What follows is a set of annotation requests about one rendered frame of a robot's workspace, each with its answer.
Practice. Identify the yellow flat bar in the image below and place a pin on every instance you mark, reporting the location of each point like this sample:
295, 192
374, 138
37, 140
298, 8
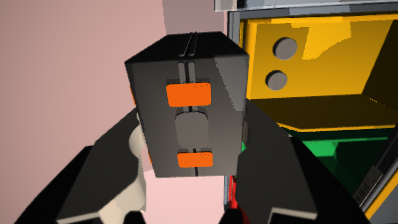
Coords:
382, 195

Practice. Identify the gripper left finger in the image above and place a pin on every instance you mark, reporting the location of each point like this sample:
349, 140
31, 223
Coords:
100, 185

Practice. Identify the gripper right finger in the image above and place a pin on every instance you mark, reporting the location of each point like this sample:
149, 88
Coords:
280, 181

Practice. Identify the red open bin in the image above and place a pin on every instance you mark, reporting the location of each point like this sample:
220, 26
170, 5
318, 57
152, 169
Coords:
232, 201

